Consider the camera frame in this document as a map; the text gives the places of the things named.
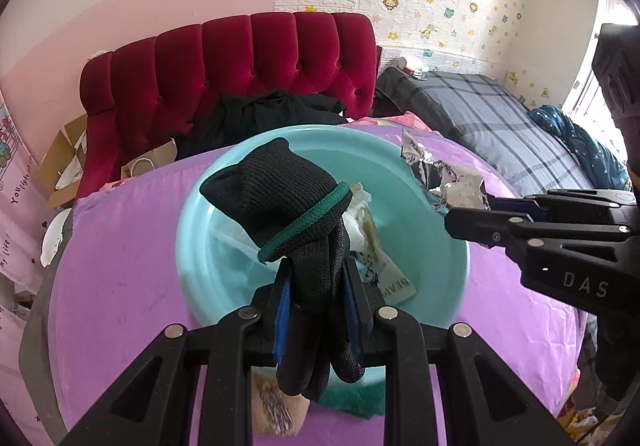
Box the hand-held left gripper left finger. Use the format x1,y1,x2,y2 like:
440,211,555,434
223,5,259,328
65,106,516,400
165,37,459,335
55,270,295,446

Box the beige snack wrapper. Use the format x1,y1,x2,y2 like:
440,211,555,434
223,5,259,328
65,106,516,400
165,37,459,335
350,183,383,259

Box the black clothes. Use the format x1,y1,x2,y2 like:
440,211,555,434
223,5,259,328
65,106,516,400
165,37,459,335
177,91,351,159

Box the beige fuzzy packet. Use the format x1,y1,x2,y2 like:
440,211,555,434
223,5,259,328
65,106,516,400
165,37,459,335
250,371,311,437

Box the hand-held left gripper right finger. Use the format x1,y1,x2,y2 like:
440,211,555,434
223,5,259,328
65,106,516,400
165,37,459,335
344,260,576,446

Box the white plastic wrapper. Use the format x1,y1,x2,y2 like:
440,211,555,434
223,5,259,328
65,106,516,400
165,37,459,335
345,191,373,247

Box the window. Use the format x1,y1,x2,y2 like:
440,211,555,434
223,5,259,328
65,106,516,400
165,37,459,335
565,0,640,117

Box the small grey-green packet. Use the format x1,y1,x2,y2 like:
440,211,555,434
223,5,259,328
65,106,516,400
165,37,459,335
350,251,418,308

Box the brown paper bag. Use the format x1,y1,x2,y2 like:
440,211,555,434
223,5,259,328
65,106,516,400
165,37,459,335
120,139,178,182

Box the pink printed sheet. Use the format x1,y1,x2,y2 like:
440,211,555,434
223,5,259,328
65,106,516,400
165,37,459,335
345,113,431,132

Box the green cloth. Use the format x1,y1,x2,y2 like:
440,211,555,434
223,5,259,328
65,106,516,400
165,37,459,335
320,385,386,419

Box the red velvet headboard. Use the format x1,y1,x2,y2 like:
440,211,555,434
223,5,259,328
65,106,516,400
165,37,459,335
80,11,378,199

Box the black knit glove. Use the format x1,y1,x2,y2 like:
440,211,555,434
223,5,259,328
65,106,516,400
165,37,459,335
199,137,366,402

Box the teal plastic basin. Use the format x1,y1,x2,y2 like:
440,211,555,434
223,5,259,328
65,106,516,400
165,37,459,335
175,125,471,389

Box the pink cartoon curtain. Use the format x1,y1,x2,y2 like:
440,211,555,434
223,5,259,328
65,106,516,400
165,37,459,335
0,91,66,327

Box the grey plaid bed cover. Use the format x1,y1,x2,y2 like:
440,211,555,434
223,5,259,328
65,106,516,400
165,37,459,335
375,69,591,199

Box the cardboard box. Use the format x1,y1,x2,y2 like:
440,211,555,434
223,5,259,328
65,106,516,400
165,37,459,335
37,113,91,212

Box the white round object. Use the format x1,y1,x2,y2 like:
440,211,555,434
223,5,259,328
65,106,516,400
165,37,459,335
40,209,73,267

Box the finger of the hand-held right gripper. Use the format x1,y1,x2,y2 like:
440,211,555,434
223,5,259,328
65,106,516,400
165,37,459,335
486,190,638,233
444,206,557,253

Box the dark blue blanket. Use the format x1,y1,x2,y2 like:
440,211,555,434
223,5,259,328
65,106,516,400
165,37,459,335
527,105,631,192

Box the silver foil packet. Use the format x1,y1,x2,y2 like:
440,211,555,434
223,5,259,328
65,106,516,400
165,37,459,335
400,130,493,217

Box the small white red item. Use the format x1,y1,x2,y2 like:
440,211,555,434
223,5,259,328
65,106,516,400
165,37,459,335
397,57,428,77

